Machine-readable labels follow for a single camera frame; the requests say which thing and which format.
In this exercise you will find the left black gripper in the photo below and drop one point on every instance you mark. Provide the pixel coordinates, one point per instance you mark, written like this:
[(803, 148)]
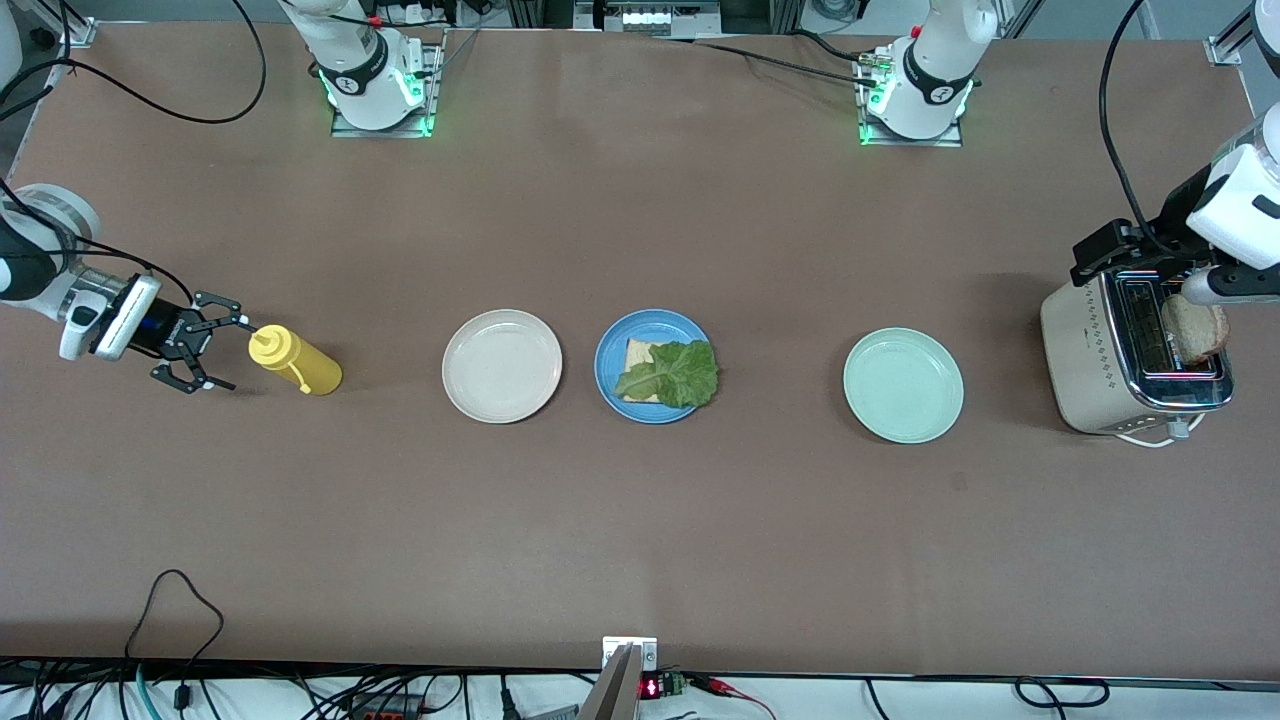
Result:
[(1168, 238)]

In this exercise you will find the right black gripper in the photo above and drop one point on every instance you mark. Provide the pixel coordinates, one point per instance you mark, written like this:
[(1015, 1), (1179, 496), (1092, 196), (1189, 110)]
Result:
[(166, 333)]

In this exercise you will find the yellow squeeze bottle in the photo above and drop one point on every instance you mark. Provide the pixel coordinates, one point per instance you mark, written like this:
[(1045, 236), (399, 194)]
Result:
[(310, 368)]

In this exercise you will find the toasted bread slice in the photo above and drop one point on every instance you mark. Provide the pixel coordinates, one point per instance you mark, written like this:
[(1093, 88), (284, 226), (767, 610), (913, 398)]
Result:
[(1195, 335), (640, 352)]

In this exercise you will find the green lettuce leaf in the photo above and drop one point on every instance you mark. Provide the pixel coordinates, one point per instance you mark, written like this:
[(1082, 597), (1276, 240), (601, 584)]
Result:
[(680, 375)]

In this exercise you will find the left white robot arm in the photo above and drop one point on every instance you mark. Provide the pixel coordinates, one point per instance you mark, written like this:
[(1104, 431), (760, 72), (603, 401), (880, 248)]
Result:
[(935, 70)]

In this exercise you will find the pale green plate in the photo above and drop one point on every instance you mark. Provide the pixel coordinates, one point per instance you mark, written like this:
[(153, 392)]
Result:
[(903, 385)]

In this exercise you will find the off-white plate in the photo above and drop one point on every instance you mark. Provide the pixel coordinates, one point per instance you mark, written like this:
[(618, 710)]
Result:
[(500, 365)]

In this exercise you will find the blue plate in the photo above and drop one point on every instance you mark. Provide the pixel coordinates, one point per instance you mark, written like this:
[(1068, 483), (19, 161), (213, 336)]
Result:
[(612, 345)]

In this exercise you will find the cream chrome toaster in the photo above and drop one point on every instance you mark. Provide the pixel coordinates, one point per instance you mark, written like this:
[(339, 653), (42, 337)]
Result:
[(1075, 360)]

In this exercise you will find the grey power strip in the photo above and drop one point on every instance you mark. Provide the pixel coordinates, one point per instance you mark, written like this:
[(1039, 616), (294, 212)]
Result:
[(650, 18)]

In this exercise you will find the red LED display module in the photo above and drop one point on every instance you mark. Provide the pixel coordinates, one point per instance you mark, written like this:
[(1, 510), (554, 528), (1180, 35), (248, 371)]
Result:
[(652, 687)]

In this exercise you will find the aluminium corner bracket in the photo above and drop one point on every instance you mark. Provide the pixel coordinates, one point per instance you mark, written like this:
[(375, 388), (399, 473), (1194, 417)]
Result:
[(1225, 50), (80, 30)]

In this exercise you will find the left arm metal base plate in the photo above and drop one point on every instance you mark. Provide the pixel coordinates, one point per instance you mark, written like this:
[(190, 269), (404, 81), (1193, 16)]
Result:
[(910, 142)]

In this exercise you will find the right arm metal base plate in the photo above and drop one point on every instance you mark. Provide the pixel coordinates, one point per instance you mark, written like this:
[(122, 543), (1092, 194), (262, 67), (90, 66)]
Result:
[(390, 131)]

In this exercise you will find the aluminium profile post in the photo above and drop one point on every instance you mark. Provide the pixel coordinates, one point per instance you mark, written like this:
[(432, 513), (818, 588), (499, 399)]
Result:
[(615, 690)]

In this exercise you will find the silver post bracket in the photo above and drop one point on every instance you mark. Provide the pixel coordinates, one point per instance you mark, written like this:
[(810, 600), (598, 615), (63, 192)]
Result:
[(650, 655)]

